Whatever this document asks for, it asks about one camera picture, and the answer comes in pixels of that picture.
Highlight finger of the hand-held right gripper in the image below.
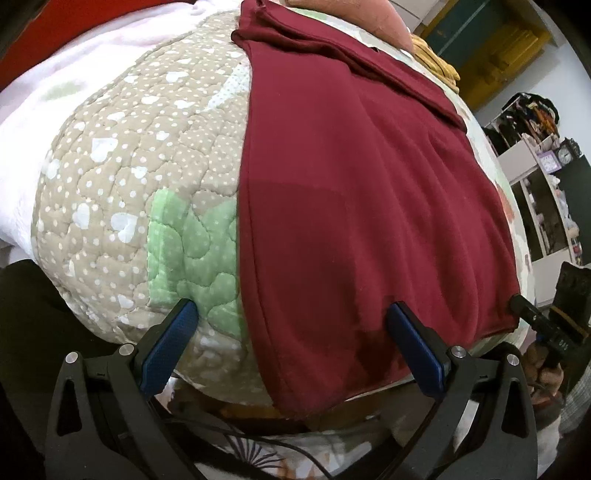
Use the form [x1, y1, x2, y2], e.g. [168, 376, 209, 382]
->
[508, 294, 539, 322]

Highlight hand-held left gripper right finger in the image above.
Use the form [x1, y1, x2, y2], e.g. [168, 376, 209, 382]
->
[383, 301, 539, 480]

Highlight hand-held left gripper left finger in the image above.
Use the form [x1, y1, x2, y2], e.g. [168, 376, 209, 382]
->
[45, 298, 200, 480]

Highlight maroon hoodie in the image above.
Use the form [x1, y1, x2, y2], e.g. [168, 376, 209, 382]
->
[231, 0, 522, 421]

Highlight person's right forearm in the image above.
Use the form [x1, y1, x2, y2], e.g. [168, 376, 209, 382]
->
[558, 385, 591, 437]

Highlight person's right hand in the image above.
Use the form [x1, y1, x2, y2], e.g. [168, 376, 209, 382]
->
[526, 342, 565, 398]

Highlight white shelf unit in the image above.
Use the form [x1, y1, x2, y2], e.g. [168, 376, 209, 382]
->
[482, 92, 591, 268]

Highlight black table clock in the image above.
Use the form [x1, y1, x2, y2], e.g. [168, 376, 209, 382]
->
[556, 137, 580, 166]

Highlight floral printed sheet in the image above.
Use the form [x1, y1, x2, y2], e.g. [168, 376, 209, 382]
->
[222, 406, 462, 480]

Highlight beige dotted quilted bedspread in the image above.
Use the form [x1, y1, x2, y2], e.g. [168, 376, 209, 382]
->
[30, 9, 536, 407]

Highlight yellow cloth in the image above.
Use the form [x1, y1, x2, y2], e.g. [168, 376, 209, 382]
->
[411, 34, 461, 90]

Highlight green and yellow cabinet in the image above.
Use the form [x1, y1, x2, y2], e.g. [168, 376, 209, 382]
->
[418, 0, 555, 110]

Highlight white fleece blanket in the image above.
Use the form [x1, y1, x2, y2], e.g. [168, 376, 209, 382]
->
[0, 0, 245, 252]

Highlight pink ribbed pillow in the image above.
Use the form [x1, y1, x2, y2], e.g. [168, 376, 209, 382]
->
[286, 0, 414, 51]

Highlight red embroidered quilt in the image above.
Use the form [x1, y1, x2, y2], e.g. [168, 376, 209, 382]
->
[0, 0, 199, 90]

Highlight black cable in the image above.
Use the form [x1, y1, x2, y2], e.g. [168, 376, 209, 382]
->
[168, 406, 338, 480]

